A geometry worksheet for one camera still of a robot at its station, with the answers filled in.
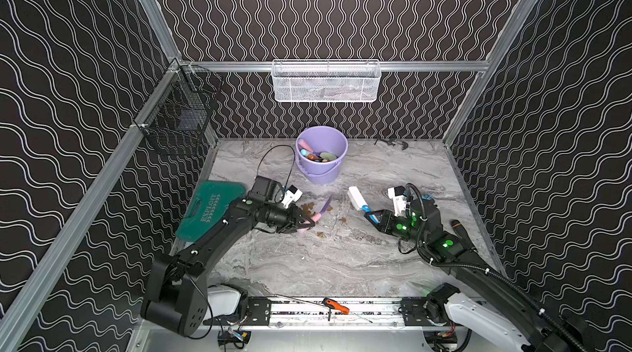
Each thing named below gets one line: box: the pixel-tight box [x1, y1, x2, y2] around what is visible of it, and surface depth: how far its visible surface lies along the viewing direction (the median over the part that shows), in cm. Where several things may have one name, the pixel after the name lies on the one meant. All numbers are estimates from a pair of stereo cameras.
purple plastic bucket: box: [295, 125, 349, 185], surface depth 102 cm
